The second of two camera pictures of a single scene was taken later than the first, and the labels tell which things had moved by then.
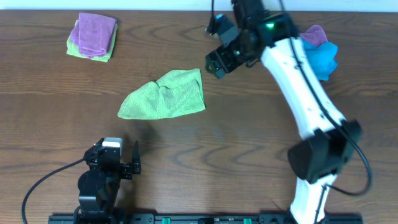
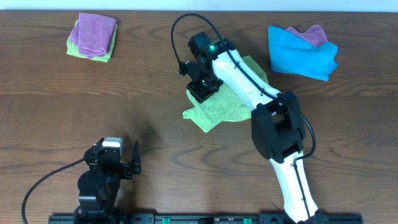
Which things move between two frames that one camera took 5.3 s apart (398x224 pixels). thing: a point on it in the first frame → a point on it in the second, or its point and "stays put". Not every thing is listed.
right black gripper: x=220 y=55 → x=201 y=96
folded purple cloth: x=92 y=33 stays put
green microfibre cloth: x=176 y=93 → x=222 y=104
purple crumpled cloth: x=314 y=35 stays put
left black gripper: x=136 y=167 stays put
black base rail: x=202 y=218 stays put
